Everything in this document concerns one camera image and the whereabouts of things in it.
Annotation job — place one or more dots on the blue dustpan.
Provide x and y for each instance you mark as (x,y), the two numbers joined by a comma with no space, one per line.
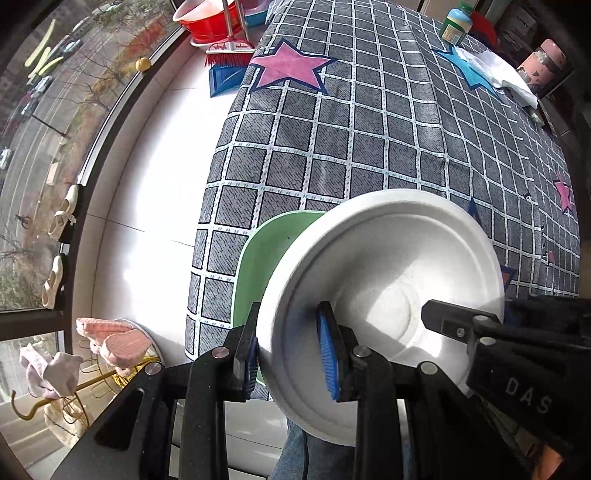
(224,81)

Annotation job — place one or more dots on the person's blue jeans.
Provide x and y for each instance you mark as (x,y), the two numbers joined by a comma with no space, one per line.
(295,457)

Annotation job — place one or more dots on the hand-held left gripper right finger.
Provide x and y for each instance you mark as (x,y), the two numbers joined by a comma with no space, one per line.
(328,355)

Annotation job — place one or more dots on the white pink sock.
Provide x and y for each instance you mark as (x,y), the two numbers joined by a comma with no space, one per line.
(51,374)

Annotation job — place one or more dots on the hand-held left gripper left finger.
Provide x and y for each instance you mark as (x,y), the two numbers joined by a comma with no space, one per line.
(240,364)

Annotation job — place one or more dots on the blue plastic tub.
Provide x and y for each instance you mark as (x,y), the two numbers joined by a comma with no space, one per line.
(255,14)

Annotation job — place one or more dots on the pink slipper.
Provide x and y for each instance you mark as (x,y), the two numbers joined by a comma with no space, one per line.
(124,348)
(101,326)

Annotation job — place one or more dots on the beige cloth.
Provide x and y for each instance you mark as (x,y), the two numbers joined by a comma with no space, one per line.
(64,420)

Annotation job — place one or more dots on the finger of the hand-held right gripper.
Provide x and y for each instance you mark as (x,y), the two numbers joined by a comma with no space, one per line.
(450,321)
(545,311)

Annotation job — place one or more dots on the yellow round knob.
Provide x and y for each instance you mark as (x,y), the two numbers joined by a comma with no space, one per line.
(142,63)

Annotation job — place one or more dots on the green square plate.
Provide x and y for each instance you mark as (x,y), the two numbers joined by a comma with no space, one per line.
(258,263)

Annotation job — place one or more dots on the pink patterned tumbler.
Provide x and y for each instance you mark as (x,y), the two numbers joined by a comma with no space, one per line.
(545,60)

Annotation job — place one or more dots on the grey checked star tablecloth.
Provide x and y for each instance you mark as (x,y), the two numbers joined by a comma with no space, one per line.
(369,138)

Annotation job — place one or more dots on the white round bowl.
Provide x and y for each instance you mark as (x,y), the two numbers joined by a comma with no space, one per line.
(392,277)

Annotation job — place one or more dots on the red bristle broom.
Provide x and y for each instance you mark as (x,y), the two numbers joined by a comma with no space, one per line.
(228,57)

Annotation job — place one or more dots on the white cloth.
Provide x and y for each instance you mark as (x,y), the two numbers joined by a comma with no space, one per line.
(503,69)

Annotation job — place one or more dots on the red plastic container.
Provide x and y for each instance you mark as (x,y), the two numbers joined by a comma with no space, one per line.
(485,27)

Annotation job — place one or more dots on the red plastic basin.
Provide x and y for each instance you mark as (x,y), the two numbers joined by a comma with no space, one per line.
(203,25)

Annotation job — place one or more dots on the green bottle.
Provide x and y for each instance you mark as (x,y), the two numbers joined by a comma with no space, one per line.
(455,25)

